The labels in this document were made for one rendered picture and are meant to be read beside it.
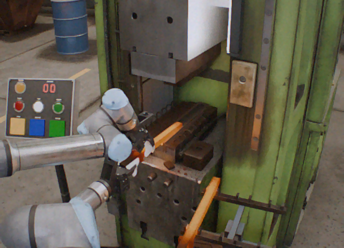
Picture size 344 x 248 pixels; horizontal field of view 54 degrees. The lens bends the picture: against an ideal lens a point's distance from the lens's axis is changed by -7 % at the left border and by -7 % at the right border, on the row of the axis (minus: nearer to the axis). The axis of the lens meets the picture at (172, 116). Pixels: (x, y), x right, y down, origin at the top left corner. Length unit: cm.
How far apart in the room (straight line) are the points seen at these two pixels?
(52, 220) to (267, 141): 92
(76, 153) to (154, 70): 52
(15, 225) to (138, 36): 82
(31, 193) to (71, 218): 214
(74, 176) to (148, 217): 143
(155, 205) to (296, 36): 93
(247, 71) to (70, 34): 485
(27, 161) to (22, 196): 200
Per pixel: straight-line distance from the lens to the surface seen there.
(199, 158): 142
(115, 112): 115
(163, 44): 130
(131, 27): 136
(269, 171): 151
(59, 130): 162
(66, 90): 163
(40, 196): 289
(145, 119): 131
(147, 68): 137
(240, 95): 136
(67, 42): 600
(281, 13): 126
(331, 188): 305
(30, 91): 170
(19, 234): 84
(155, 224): 170
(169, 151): 148
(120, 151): 103
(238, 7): 125
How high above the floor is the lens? 178
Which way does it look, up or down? 28 degrees down
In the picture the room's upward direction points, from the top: straight up
